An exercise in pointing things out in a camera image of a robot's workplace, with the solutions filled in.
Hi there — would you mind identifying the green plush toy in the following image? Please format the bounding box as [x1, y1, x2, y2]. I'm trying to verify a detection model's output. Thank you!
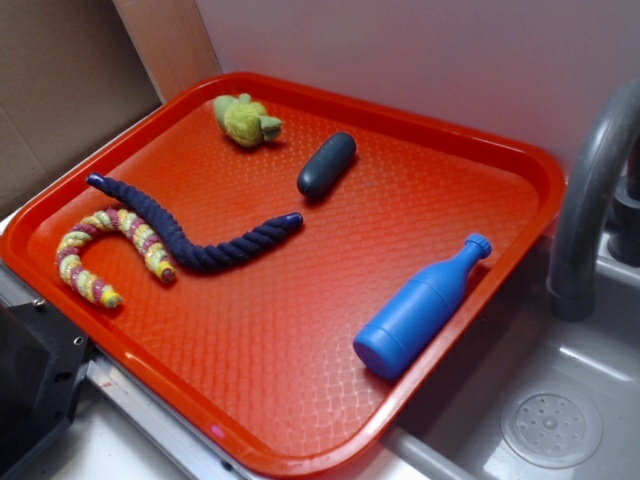
[213, 93, 283, 148]

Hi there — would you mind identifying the navy blue rope toy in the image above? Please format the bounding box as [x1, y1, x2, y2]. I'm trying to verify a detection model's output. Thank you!
[85, 172, 305, 275]

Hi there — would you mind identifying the red plastic tray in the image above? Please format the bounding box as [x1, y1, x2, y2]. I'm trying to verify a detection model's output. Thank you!
[1, 73, 565, 478]

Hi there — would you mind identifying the brown cardboard panel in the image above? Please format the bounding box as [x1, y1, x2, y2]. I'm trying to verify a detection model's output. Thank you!
[1, 1, 221, 217]

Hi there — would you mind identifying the blue plastic bottle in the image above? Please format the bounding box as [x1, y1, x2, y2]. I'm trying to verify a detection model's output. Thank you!
[353, 233, 492, 379]

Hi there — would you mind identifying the grey toy sink basin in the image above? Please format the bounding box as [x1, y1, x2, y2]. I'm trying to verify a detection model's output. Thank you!
[383, 242, 639, 479]

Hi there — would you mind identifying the dark grey plastic pickle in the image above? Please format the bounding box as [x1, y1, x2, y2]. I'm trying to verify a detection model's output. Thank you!
[297, 132, 357, 199]

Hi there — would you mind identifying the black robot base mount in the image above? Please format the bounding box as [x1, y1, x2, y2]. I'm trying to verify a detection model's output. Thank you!
[1, 299, 90, 479]

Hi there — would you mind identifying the grey toy faucet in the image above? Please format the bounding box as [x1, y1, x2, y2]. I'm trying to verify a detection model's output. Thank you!
[547, 79, 639, 322]

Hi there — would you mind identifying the yellow pink rope toy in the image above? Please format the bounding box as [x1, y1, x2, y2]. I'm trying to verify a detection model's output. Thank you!
[55, 207, 176, 309]

